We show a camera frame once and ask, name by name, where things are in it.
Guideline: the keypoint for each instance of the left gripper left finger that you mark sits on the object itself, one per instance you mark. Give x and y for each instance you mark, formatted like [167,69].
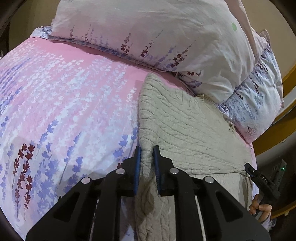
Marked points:
[90,210]

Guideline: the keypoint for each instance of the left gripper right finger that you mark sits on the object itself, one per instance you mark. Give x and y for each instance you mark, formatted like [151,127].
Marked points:
[204,209]

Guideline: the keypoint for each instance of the beige cable-knit sweater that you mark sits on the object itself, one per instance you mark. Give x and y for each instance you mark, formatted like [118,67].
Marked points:
[193,133]

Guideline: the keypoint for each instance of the person's right hand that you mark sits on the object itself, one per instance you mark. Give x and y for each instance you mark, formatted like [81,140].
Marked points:
[264,208]

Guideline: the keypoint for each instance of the pink floral pillow right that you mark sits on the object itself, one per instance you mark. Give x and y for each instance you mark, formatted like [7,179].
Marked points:
[255,103]

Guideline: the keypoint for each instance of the pink floral pillow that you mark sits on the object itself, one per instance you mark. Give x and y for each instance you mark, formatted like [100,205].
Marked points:
[255,103]
[209,44]

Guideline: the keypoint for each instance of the pink lavender bed sheet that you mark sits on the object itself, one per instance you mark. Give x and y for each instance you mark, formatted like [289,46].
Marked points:
[67,112]

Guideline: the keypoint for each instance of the pink floral pillow left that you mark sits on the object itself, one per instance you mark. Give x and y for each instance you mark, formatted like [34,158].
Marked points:
[209,44]

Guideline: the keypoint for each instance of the wooden door frame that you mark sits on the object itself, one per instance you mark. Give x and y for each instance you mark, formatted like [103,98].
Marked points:
[276,147]

